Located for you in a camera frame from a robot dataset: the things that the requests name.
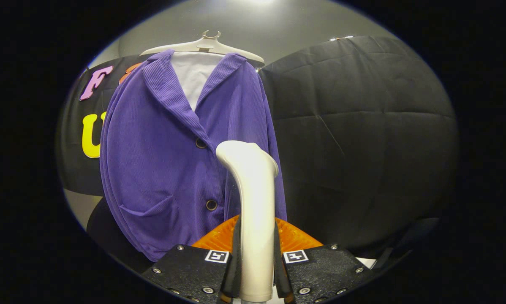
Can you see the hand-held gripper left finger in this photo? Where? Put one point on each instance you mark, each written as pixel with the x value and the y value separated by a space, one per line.
pixel 235 274

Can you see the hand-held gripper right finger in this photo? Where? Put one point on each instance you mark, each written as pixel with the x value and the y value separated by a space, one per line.
pixel 280 274

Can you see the white garment steamer head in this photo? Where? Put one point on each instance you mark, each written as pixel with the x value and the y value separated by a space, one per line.
pixel 255 202

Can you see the white shirt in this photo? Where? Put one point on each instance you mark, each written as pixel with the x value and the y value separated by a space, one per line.
pixel 194 76

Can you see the white plastic clothes hanger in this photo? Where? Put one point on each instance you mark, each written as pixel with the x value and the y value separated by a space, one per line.
pixel 204 44

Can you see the black backdrop cloth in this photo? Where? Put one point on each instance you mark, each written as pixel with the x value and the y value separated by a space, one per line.
pixel 73 169
pixel 363 147

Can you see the grey cabinet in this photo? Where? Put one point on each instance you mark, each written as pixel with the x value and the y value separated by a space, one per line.
pixel 82 207

